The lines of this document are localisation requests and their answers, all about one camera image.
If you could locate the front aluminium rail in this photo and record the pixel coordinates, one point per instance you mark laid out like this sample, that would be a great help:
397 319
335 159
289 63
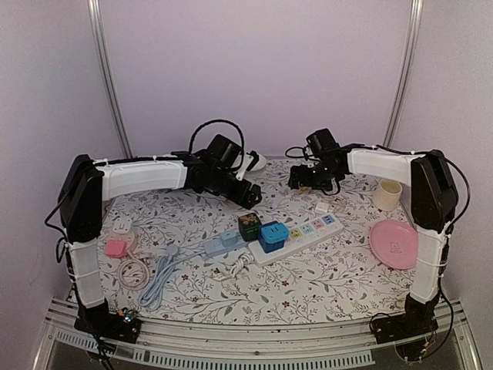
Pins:
328 345

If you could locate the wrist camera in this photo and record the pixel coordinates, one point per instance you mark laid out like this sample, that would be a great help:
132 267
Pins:
246 164
306 153

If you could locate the cream plastic cup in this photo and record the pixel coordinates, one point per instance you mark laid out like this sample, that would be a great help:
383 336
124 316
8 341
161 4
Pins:
387 195

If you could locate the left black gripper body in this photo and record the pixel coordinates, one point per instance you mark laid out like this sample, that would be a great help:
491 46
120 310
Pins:
220 186

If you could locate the white long power strip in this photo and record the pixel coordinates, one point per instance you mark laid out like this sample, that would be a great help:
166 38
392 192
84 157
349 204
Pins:
302 236

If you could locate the small white charger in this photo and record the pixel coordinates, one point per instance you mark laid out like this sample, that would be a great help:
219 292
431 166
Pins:
322 208

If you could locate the light blue cube adapter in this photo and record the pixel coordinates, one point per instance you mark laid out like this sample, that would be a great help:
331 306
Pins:
272 236

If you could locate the light blue charger plug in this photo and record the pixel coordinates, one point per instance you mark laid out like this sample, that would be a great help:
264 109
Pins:
229 238

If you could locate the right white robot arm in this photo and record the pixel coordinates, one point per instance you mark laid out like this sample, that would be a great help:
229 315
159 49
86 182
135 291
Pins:
434 195

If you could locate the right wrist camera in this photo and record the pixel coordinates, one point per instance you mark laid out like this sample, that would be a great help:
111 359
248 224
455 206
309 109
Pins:
306 153

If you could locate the pink round power strip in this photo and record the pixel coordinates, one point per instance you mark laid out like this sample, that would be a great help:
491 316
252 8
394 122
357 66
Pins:
130 239

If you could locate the pink plastic plate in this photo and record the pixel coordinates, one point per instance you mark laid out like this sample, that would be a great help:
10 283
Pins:
394 243

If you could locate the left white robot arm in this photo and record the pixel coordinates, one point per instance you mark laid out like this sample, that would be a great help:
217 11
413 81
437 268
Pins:
88 185

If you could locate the dark green cube socket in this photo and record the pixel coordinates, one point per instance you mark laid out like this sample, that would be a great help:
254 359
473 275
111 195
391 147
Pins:
248 226

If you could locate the white ceramic bowl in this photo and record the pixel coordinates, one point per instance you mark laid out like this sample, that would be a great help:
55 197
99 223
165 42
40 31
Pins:
258 162

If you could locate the left aluminium frame post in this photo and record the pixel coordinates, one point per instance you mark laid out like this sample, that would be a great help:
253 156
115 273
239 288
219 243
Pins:
95 18

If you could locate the white plug adapter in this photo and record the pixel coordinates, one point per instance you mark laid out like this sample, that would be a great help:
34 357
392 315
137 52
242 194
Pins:
122 225

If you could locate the pink square plug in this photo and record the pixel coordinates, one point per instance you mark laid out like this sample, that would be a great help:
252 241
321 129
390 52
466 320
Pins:
115 248

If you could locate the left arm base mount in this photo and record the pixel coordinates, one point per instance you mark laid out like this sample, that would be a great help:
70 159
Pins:
123 325

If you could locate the right aluminium frame post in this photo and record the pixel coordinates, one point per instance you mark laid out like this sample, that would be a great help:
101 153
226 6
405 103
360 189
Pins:
410 46

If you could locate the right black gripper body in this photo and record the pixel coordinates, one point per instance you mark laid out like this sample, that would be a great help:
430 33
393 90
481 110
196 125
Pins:
319 179

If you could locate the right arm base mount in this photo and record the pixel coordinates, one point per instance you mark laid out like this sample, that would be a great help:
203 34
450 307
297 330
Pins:
418 320

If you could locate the aluminium frame post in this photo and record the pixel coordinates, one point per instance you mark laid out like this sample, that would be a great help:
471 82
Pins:
95 18
410 46

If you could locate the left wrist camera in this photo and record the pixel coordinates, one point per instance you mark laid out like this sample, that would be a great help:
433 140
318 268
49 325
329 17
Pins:
246 164

